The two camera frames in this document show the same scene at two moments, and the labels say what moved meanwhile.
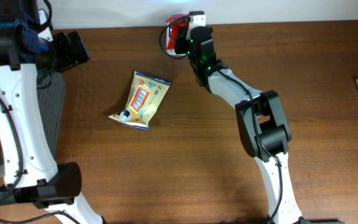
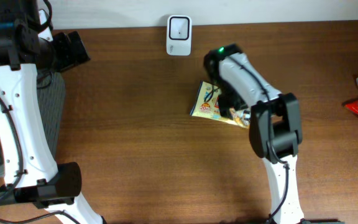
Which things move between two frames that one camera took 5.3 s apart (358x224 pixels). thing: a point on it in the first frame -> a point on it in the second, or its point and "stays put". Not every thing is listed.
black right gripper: (181, 43) -> (229, 106)
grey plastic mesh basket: (51, 93) stays put
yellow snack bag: (145, 96) -> (206, 106)
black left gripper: (66, 47) stays put
